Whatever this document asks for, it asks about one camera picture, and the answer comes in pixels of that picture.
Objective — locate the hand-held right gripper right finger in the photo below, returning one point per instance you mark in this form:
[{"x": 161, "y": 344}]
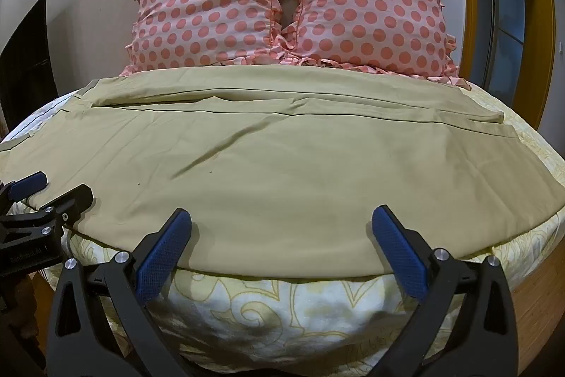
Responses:
[{"x": 397, "y": 251}]

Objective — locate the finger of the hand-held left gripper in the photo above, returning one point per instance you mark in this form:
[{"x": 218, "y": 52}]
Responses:
[
  {"x": 27, "y": 185},
  {"x": 73, "y": 201}
]

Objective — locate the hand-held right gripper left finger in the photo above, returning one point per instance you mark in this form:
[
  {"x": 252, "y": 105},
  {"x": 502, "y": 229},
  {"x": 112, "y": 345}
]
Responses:
[{"x": 164, "y": 255}]

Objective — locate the khaki blanket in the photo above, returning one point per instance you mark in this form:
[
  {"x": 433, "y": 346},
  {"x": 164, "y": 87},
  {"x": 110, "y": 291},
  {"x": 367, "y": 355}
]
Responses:
[{"x": 273, "y": 165}]

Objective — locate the dark wooden cabinet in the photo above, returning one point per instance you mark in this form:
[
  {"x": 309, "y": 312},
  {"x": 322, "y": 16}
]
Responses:
[{"x": 24, "y": 63}]

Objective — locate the bed with yellow patterned sheet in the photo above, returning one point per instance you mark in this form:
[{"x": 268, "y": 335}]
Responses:
[{"x": 282, "y": 315}]

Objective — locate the glass door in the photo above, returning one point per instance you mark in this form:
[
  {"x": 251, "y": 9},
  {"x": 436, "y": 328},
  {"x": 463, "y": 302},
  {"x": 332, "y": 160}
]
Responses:
[{"x": 512, "y": 1}]

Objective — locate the orange wooden door frame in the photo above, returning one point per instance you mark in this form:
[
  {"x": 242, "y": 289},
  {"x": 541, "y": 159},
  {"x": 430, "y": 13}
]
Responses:
[{"x": 468, "y": 1}]

